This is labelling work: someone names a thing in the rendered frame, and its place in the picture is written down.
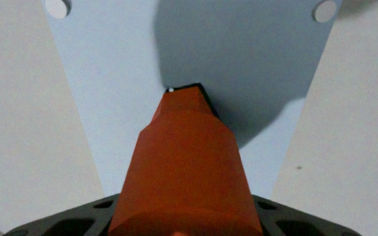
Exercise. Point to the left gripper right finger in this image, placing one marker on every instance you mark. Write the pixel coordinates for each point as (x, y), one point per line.
(280, 220)

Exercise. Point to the light blue flat plate with holes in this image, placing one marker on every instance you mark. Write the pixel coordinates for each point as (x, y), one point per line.
(253, 60)

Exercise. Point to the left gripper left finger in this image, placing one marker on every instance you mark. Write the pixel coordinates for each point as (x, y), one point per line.
(90, 219)

